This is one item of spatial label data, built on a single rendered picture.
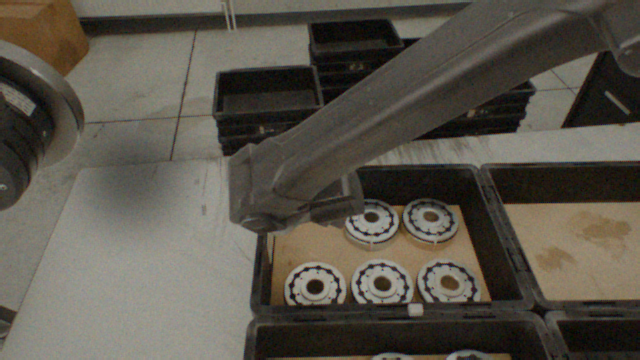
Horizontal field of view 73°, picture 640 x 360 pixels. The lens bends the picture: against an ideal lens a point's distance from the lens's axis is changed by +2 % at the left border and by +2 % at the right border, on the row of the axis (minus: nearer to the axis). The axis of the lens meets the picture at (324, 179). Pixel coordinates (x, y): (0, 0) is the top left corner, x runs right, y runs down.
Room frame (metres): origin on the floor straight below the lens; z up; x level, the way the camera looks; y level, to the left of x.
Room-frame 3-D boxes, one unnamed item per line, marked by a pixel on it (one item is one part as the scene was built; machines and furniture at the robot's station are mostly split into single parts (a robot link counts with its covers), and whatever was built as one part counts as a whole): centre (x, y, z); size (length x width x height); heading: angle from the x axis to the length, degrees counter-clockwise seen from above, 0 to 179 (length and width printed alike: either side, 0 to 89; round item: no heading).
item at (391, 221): (0.51, -0.09, 0.86); 0.10 x 0.10 x 0.01
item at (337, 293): (0.36, 0.02, 0.86); 0.10 x 0.10 x 0.01
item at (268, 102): (1.38, 0.22, 0.37); 0.40 x 0.30 x 0.45; 97
